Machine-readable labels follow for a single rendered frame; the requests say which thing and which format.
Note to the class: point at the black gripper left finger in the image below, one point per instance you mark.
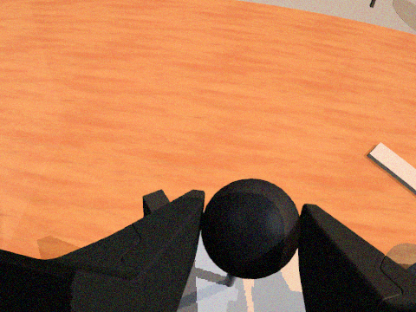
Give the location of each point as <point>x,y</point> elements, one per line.
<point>144,267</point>

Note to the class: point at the beige flat bar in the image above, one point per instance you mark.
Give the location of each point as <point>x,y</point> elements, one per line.
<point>394,165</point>

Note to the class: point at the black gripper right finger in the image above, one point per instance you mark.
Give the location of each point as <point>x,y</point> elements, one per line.
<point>342,272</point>

